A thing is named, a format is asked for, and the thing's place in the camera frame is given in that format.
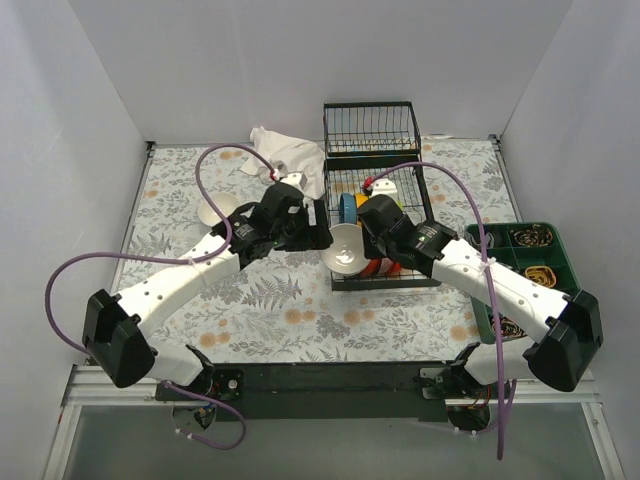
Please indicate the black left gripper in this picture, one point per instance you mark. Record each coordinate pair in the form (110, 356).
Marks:
(310, 228)

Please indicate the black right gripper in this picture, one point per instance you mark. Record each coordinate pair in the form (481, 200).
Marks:
(373, 245)

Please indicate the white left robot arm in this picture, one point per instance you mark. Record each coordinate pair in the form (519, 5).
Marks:
(118, 327)

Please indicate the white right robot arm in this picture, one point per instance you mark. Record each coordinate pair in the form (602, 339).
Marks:
(562, 333)

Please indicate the pink patterned bowl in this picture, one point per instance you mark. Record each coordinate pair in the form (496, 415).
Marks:
(386, 266)

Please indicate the yellow orange bowl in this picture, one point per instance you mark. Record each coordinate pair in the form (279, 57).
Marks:
(360, 199)

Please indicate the blue bowl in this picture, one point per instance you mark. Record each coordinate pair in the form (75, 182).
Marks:
(347, 209)

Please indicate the crumpled white cloth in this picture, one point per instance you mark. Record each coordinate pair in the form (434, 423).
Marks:
(289, 155)

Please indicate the floral table mat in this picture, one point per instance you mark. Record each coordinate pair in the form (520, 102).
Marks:
(283, 308)

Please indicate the green compartment tray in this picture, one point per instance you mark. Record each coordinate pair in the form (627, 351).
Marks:
(535, 251)

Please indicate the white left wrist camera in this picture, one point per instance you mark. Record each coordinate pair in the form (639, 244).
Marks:
(297, 180)

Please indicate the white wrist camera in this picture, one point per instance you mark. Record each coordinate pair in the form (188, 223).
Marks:
(385, 187)
(297, 180)

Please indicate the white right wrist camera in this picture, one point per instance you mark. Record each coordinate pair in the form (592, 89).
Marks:
(385, 187)

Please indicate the black wire dish rack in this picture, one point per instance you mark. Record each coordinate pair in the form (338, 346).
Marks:
(347, 174)

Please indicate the black wire basket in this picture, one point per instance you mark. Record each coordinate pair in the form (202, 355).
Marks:
(370, 129)

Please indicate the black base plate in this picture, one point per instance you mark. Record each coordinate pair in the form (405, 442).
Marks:
(423, 391)

